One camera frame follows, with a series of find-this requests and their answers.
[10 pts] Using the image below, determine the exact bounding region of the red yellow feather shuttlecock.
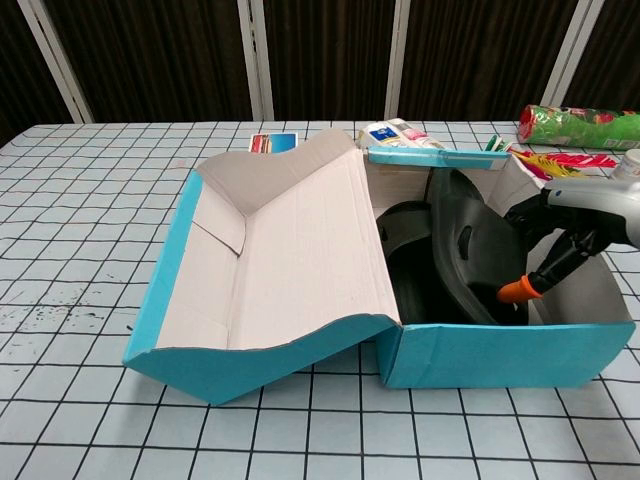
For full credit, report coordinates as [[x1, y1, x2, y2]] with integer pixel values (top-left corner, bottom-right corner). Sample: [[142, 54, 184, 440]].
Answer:
[[483, 133, 619, 186]]

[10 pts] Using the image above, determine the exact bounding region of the white printed snack package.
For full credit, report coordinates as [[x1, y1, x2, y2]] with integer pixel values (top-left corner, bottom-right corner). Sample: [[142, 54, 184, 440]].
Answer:
[[358, 117, 447, 151]]

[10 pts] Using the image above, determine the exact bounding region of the black rubber slipper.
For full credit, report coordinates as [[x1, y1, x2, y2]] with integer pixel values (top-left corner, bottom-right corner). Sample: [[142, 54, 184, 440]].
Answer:
[[429, 168, 531, 326], [375, 200, 451, 322]]

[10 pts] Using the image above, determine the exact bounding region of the blue and red postcard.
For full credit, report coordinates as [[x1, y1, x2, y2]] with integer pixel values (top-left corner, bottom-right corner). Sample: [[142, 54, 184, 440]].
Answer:
[[248, 132, 300, 151]]

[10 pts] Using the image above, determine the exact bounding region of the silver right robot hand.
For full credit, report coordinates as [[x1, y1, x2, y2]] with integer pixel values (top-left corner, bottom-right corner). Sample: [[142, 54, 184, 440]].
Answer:
[[497, 178, 640, 306]]

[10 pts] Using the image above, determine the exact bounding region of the small white plastic jar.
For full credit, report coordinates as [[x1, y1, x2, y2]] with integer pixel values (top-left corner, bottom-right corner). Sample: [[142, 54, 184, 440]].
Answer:
[[612, 150, 640, 184]]

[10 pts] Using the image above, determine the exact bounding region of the green chip can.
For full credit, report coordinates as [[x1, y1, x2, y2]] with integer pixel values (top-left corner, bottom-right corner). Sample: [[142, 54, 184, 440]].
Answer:
[[517, 103, 640, 151]]

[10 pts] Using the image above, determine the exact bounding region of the light blue checked tablecloth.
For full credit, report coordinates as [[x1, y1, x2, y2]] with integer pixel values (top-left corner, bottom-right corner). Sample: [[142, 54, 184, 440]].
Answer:
[[0, 119, 640, 480]]

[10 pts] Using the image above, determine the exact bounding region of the black folding screen white frame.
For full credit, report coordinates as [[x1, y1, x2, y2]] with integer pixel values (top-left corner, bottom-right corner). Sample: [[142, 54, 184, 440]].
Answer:
[[0, 0, 640, 149]]

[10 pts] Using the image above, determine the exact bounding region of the light blue cardboard shoe box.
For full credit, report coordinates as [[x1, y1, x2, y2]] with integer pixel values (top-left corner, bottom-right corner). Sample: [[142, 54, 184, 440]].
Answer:
[[122, 128, 636, 401]]

